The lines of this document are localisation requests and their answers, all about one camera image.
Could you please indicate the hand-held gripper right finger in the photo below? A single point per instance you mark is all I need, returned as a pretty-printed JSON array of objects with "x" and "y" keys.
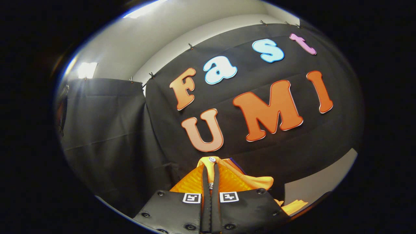
[{"x": 216, "y": 201}]

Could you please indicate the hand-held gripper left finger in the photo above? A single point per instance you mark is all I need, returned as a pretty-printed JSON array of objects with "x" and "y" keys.
[{"x": 206, "y": 201}]

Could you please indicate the yellow polo shirt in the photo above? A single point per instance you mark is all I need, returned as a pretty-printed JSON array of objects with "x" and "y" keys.
[{"x": 256, "y": 182}]

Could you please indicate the black backdrop cloth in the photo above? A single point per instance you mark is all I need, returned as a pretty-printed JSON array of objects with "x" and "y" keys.
[{"x": 130, "y": 130}]

